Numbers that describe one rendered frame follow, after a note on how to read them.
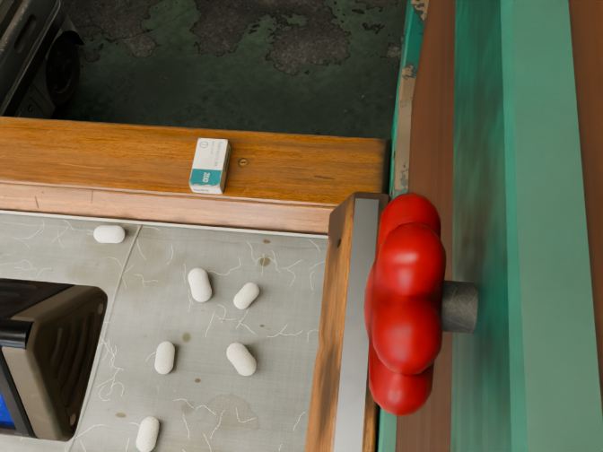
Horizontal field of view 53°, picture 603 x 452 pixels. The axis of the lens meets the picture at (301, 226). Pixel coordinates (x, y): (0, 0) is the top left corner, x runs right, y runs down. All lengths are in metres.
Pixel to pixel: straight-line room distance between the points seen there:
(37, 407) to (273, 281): 0.39
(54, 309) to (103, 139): 0.47
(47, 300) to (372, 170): 0.44
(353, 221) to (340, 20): 1.34
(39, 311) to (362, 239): 0.31
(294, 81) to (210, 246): 1.08
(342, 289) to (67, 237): 0.35
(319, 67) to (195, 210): 1.10
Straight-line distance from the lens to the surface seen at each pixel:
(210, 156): 0.68
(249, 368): 0.62
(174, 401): 0.65
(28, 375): 0.30
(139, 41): 1.90
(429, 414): 0.29
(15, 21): 1.59
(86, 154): 0.75
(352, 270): 0.53
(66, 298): 0.32
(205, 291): 0.64
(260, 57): 1.78
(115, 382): 0.67
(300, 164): 0.68
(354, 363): 0.51
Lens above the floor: 1.36
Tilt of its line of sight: 66 degrees down
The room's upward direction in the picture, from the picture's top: 10 degrees counter-clockwise
